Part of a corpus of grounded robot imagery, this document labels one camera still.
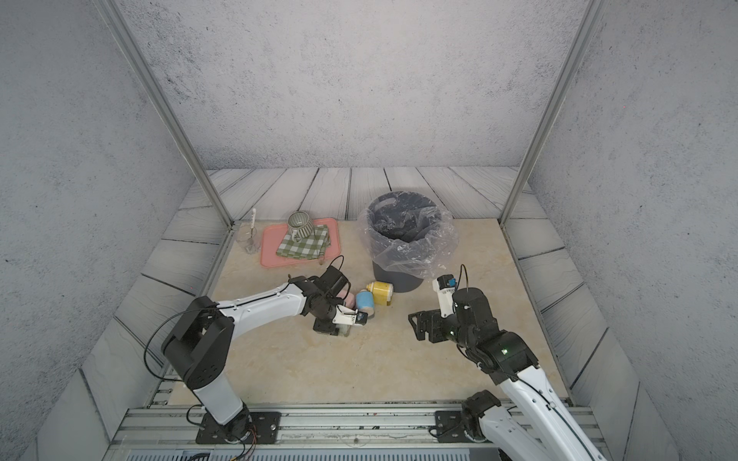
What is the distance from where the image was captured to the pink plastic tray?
110cm

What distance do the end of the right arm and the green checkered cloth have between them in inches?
22.1

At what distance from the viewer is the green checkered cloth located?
111 cm

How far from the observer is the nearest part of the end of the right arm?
636 millimetres

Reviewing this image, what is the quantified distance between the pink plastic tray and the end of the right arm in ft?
1.79
